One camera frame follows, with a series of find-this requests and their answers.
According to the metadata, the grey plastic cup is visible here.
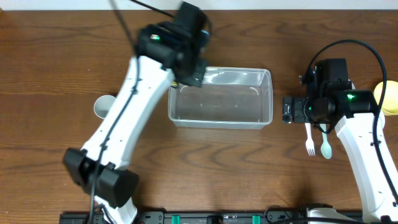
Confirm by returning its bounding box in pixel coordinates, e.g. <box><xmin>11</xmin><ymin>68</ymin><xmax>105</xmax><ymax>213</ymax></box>
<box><xmin>93</xmin><ymin>95</ymin><xmax>116</xmax><ymax>119</ymax></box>

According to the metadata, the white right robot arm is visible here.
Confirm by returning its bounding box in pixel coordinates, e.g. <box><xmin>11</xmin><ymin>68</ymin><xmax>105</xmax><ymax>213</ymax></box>
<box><xmin>282</xmin><ymin>58</ymin><xmax>397</xmax><ymax>223</ymax></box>

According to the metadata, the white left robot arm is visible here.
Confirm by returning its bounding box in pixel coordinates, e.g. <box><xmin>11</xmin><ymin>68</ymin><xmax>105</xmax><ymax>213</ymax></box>
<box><xmin>63</xmin><ymin>2</ymin><xmax>212</xmax><ymax>223</ymax></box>

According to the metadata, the clear plastic container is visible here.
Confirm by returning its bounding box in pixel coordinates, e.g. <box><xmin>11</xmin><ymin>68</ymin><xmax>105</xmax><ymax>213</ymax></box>
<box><xmin>168</xmin><ymin>67</ymin><xmax>273</xmax><ymax>129</ymax></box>

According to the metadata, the mint green plastic spoon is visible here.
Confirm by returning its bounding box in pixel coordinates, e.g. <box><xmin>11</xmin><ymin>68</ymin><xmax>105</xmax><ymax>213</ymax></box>
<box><xmin>320</xmin><ymin>124</ymin><xmax>332</xmax><ymax>159</ymax></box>

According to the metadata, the white plastic fork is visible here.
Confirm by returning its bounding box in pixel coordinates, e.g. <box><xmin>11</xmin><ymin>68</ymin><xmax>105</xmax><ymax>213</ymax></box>
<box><xmin>305</xmin><ymin>123</ymin><xmax>315</xmax><ymax>156</ymax></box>

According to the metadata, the yellow plastic bowl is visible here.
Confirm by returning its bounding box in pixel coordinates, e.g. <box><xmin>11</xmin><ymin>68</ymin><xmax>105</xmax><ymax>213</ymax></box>
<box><xmin>373</xmin><ymin>80</ymin><xmax>398</xmax><ymax>116</ymax></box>

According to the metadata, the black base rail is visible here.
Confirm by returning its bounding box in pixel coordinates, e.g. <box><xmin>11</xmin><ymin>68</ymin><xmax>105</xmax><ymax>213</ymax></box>
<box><xmin>58</xmin><ymin>208</ymin><xmax>362</xmax><ymax>224</ymax></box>

